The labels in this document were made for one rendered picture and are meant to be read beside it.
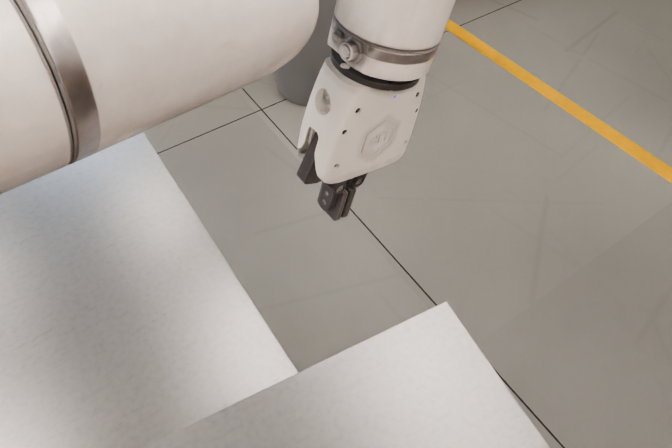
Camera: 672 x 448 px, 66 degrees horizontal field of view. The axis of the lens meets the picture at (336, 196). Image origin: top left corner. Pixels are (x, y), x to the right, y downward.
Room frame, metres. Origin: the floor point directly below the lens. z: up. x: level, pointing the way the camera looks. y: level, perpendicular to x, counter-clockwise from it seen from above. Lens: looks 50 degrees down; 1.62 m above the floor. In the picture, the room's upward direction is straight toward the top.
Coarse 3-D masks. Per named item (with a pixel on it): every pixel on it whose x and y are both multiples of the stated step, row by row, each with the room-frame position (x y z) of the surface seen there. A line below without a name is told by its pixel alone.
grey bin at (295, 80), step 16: (320, 0) 1.87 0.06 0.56; (320, 16) 1.88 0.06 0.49; (320, 32) 1.88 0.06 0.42; (304, 48) 1.89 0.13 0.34; (320, 48) 1.89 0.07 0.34; (288, 64) 1.92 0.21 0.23; (304, 64) 1.89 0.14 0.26; (320, 64) 1.89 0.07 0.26; (288, 80) 1.93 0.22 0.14; (304, 80) 1.90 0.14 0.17; (288, 96) 1.95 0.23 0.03; (304, 96) 1.91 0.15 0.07
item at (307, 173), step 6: (312, 138) 0.32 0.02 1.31; (312, 144) 0.32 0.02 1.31; (312, 150) 0.32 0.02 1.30; (306, 156) 0.32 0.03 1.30; (312, 156) 0.31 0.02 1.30; (306, 162) 0.31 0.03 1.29; (312, 162) 0.31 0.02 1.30; (300, 168) 0.31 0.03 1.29; (306, 168) 0.31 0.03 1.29; (312, 168) 0.31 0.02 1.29; (300, 174) 0.31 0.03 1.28; (306, 174) 0.31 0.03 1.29; (312, 174) 0.31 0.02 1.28; (306, 180) 0.31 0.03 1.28; (312, 180) 0.31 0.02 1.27; (318, 180) 0.31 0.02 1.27
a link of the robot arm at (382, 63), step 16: (336, 32) 0.34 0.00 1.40; (336, 48) 0.34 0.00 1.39; (352, 48) 0.32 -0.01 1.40; (368, 48) 0.32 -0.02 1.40; (384, 48) 0.32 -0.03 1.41; (352, 64) 0.32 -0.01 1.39; (368, 64) 0.32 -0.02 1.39; (384, 64) 0.31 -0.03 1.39; (400, 64) 0.31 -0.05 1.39; (416, 64) 0.32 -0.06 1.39; (400, 80) 0.31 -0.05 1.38
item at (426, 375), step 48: (384, 336) 0.37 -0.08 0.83; (432, 336) 0.37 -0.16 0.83; (288, 384) 0.29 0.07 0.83; (336, 384) 0.29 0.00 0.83; (384, 384) 0.29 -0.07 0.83; (432, 384) 0.29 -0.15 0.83; (480, 384) 0.29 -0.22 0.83; (192, 432) 0.22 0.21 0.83; (240, 432) 0.22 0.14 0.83; (288, 432) 0.22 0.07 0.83; (336, 432) 0.22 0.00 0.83; (384, 432) 0.22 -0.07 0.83; (432, 432) 0.22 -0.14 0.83; (480, 432) 0.22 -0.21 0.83; (528, 432) 0.22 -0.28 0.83
